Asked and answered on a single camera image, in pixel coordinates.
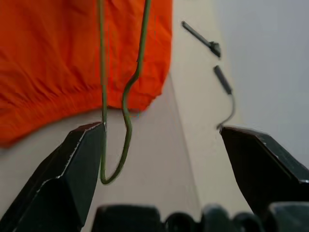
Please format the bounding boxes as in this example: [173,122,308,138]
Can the orange shorts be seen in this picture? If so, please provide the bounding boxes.
[0,0,174,148]

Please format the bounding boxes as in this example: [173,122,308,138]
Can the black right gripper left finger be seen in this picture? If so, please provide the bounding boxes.
[0,122,107,232]

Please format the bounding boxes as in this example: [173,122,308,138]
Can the small black stick tool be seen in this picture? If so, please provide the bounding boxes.
[182,21,222,58]

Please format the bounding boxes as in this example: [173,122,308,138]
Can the black plug with thin cable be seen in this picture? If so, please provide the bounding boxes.
[213,65,237,130]

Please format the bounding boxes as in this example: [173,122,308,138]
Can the green wire hanger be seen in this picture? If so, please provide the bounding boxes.
[96,0,152,186]

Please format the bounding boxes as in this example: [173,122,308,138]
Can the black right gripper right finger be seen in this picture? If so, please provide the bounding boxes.
[220,126,309,216]

